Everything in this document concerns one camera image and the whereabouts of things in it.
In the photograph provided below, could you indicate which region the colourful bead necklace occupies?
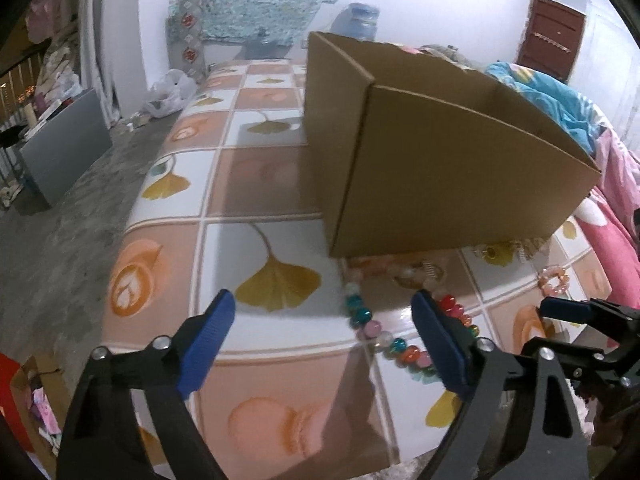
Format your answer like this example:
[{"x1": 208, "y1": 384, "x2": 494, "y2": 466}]
[{"x1": 342, "y1": 253, "x2": 482, "y2": 385}]

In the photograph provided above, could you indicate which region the red gift bag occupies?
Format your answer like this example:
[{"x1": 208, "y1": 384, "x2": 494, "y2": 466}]
[{"x1": 0, "y1": 353, "x2": 34, "y2": 453}]

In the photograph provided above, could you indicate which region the pink bedding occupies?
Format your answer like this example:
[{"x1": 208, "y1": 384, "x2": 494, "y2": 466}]
[{"x1": 575, "y1": 129, "x2": 639, "y2": 309}]

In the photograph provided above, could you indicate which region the blue blanket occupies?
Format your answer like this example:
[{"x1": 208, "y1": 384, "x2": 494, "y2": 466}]
[{"x1": 484, "y1": 62, "x2": 612, "y2": 156}]

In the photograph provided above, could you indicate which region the ginkgo-patterned floor mat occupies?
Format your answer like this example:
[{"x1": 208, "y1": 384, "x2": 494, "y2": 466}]
[{"x1": 104, "y1": 61, "x2": 611, "y2": 479}]

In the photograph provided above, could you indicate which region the brown cardboard box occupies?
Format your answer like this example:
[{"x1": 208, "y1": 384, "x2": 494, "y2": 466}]
[{"x1": 304, "y1": 32, "x2": 600, "y2": 257}]

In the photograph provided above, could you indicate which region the dark red door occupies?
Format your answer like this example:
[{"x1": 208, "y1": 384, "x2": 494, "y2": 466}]
[{"x1": 516, "y1": 0, "x2": 586, "y2": 82}]

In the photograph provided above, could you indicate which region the grey flat panel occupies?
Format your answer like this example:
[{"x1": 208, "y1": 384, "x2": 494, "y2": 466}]
[{"x1": 17, "y1": 89, "x2": 112, "y2": 207}]

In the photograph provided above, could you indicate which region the white plastic bag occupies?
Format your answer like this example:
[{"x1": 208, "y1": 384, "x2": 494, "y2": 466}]
[{"x1": 142, "y1": 68, "x2": 198, "y2": 118}]

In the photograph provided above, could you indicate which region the pink bead bracelet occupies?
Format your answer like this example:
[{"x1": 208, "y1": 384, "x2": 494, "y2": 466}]
[{"x1": 537, "y1": 263, "x2": 572, "y2": 297}]

